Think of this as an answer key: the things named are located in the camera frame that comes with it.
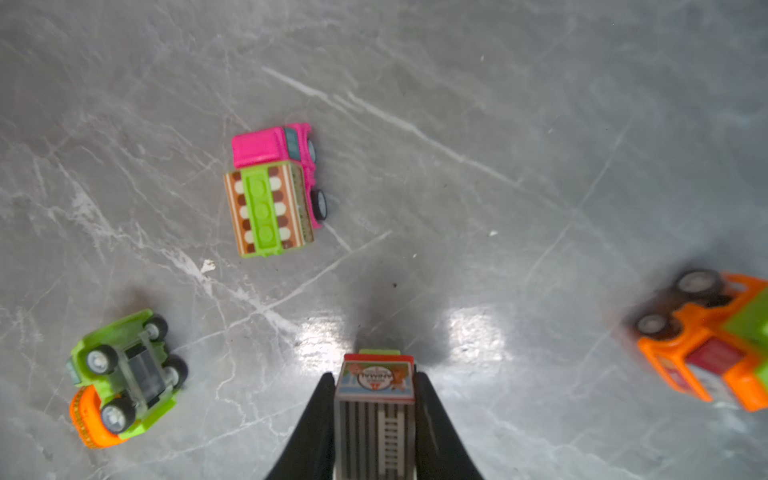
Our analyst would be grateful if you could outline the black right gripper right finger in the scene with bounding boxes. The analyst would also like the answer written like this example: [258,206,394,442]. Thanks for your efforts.
[414,372,483,480]

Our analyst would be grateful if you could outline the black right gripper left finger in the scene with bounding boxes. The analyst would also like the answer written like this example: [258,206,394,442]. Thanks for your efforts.
[266,372,335,480]

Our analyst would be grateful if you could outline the green grey toy truck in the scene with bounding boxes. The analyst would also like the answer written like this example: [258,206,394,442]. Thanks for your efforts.
[334,349,416,480]

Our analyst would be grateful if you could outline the pink toy truck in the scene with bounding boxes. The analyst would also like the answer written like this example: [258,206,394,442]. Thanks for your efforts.
[224,123,328,258]

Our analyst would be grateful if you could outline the green orange toy truck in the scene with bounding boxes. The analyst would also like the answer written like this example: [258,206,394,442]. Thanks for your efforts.
[631,269,767,412]

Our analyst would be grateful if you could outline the orange green toy car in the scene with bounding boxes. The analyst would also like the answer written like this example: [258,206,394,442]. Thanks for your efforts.
[67,309,189,449]

